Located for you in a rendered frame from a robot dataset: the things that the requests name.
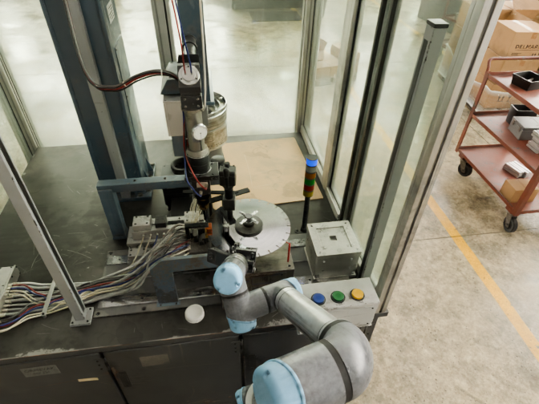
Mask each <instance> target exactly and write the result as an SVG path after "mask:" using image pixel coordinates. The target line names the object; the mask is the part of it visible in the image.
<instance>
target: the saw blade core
mask: <svg viewBox="0 0 539 404"><path fill-rule="evenodd" d="M240 201H241V202H240ZM258 201H259V200H258V199H250V201H249V199H241V200H236V208H235V211H233V217H234V218H235V219H237V218H238V217H240V216H243V215H242V214H240V213H239V212H240V211H242V212H243V213H245V214H247V213H250V214H252V213H253V212H254V211H256V210H257V213H256V214H254V215H255V216H258V217H259V218H261V220H262V222H263V228H262V230H261V231H260V232H259V233H258V234H256V235H252V236H245V235H241V234H240V233H239V232H237V230H236V229H235V224H232V225H229V224H224V223H223V224H222V220H221V214H220V208H223V205H222V207H221V206H220V207H219V208H218V209H217V210H216V211H215V212H214V213H213V214H212V215H211V216H210V217H209V220H208V222H209V223H212V229H207V234H208V237H209V239H210V240H211V242H212V244H213V245H214V246H215V247H217V248H218V249H220V250H223V251H225V252H226V251H227V250H228V251H227V253H231V249H232V247H233V246H234V244H235V242H236V241H238V242H240V244H243V246H246V247H253V248H258V250H257V256H256V257H259V255H260V257H262V256H265V255H268V254H270V253H272V252H274V251H276V250H278V249H279V248H281V247H282V246H283V244H285V242H286V241H287V239H288V237H289V235H290V234H289V233H290V220H289V218H288V216H287V215H286V214H285V213H284V212H283V211H282V210H281V209H280V208H279V207H278V206H276V205H275V204H272V203H269V202H268V201H264V200H260V202H258ZM268 203H269V204H268ZM285 219H286V220H285ZM210 232H211V233H210ZM280 242H281V243H283V244H280ZM219 245H220V246H219ZM258 253H259V255H258Z"/></svg>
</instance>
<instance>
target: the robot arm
mask: <svg viewBox="0 0 539 404"><path fill-rule="evenodd" d="M254 249H256V250H254ZM257 250H258V248H253V247H246V246H243V244H240V242H238V241H236V242H235V244H234V246H233V247H232V249H231V253H229V252H225V251H223V250H220V249H218V248H208V253H207V261H208V262H209V263H212V264H214V265H217V266H219V267H218V268H217V270H216V272H215V274H214V277H213V284H214V287H215V289H216V290H217V291H218V292H219V293H221V297H222V300H223V304H224V307H225V313H226V318H227V319H228V323H229V327H230V329H231V331H233V332H234V333H246V332H249V331H250V330H251V329H254V328H255V326H256V325H257V322H256V320H257V319H256V318H258V317H262V316H264V315H266V314H268V313H272V312H274V311H277V310H278V311H279V312H280V313H281V314H282V315H283V316H284V317H285V318H286V319H287V320H289V321H290V322H291V323H292V324H293V325H294V326H295V327H296V328H297V329H298V330H300V331H301V332H302V333H303V334H304V335H305V336H306V337H307V338H308V339H309V340H310V341H312V342H313V343H311V344H309V345H306V346H304V347H302V348H300V349H296V350H295V351H293V352H290V353H288V354H285V355H283V356H281V357H279V358H275V359H270V360H268V361H266V362H265V363H263V364H262V365H260V366H259V367H258V368H256V369H255V371H254V373H253V384H250V385H248V386H243V387H242V388H241V389H239V390H238V391H237V392H236V393H235V397H236V400H237V404H346V403H348V402H351V401H353V400H354V399H356V398H357V397H358V396H360V395H361V394H362V393H363V392H364V390H365V389H366V388H367V387H368V385H369V383H370V381H371V377H372V374H373V369H374V358H373V353H372V349H371V345H370V343H369V341H368V340H367V338H366V336H365V335H364V333H363V332H362V331H361V330H360V329H359V328H358V327H357V326H355V325H354V324H352V323H351V322H349V321H348V320H345V319H337V318H336V317H334V316H333V315H331V314H330V313H328V312H327V311H326V310H324V309H323V308H321V307H320V306H319V305H317V304H315V303H314V302H313V301H312V300H310V299H309V298H308V297H306V296H304V295H303V292H302V287H301V286H300V284H299V282H298V280H297V279H295V278H294V277H290V278H287V279H282V280H280V281H277V282H275V283H273V284H270V285H266V286H263V287H261V288H259V289H255V290H252V291H249V290H248V287H247V284H246V281H245V275H246V273H254V272H255V270H256V268H255V260H256V256H257Z"/></svg>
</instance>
